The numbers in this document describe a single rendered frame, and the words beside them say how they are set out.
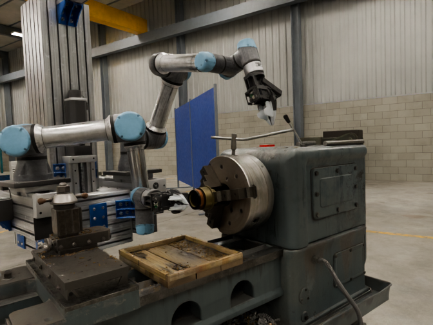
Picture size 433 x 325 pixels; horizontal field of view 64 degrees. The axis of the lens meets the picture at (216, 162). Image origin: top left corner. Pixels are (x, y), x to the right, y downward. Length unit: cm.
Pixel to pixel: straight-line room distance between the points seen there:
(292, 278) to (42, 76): 144
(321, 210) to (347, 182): 22
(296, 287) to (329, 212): 35
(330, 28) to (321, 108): 247
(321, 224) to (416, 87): 985
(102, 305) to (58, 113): 114
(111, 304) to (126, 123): 71
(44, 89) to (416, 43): 1048
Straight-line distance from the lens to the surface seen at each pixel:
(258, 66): 141
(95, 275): 96
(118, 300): 97
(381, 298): 186
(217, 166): 139
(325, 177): 152
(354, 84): 1148
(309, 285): 153
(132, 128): 141
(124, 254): 134
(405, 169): 1117
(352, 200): 171
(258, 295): 139
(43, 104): 189
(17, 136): 148
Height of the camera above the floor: 129
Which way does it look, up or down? 3 degrees down
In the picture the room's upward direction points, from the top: 2 degrees counter-clockwise
